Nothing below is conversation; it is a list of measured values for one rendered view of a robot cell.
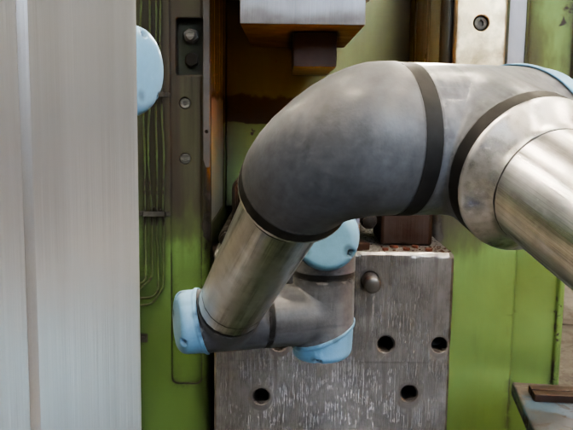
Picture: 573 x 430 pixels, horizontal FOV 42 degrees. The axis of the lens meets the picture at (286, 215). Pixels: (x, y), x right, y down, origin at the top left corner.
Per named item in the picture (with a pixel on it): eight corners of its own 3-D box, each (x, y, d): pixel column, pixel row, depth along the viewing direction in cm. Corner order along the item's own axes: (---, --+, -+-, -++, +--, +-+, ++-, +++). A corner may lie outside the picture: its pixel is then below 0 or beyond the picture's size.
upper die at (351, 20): (365, 25, 119) (367, -37, 118) (240, 23, 119) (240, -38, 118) (344, 48, 161) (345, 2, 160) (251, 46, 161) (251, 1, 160)
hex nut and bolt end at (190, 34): (198, 66, 134) (198, 26, 133) (182, 66, 134) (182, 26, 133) (199, 67, 137) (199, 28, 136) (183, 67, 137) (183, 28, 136)
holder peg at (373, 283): (381, 294, 115) (381, 277, 115) (363, 293, 115) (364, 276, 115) (378, 287, 119) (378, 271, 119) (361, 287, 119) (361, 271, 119)
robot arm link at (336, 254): (292, 278, 86) (293, 205, 85) (292, 261, 97) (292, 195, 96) (361, 279, 86) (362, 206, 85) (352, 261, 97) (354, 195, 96)
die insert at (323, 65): (336, 66, 130) (337, 31, 129) (292, 66, 130) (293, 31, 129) (327, 75, 160) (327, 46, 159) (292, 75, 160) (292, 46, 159)
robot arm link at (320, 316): (257, 351, 95) (257, 266, 93) (339, 345, 98) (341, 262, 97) (275, 372, 87) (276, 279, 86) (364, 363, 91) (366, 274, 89)
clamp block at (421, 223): (432, 246, 124) (433, 206, 123) (380, 245, 124) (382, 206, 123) (419, 234, 136) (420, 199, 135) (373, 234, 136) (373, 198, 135)
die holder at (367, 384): (442, 518, 124) (454, 252, 118) (213, 515, 124) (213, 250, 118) (394, 392, 180) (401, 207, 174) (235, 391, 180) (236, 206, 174)
